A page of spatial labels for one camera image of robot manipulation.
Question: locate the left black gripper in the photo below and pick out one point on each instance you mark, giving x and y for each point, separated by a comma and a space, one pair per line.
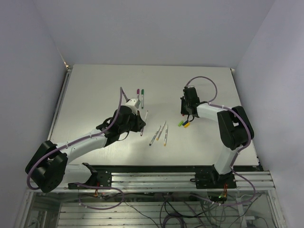
139, 123

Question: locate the red pen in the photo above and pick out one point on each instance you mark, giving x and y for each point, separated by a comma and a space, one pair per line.
142, 130

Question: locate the orange pen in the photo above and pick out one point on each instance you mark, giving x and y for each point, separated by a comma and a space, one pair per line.
160, 131

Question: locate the green capped pen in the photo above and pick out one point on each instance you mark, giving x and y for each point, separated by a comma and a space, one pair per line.
142, 98

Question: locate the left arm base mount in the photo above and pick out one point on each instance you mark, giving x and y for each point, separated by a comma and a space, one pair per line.
85, 176

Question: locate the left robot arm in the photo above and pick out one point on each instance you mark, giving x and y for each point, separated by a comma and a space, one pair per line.
47, 167

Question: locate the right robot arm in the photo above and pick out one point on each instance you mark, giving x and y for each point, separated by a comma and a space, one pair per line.
235, 130

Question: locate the yellow pen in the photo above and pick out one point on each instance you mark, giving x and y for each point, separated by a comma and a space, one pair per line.
166, 136

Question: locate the dark blue pen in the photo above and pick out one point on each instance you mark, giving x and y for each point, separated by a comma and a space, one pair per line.
154, 137

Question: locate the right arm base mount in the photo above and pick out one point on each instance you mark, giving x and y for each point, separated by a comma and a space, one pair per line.
213, 180

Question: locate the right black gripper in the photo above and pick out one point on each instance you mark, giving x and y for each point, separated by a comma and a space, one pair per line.
182, 111

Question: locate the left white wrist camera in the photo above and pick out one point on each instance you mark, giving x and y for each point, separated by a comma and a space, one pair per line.
134, 104

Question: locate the aluminium frame rail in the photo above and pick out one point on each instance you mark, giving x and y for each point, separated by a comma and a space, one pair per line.
188, 181

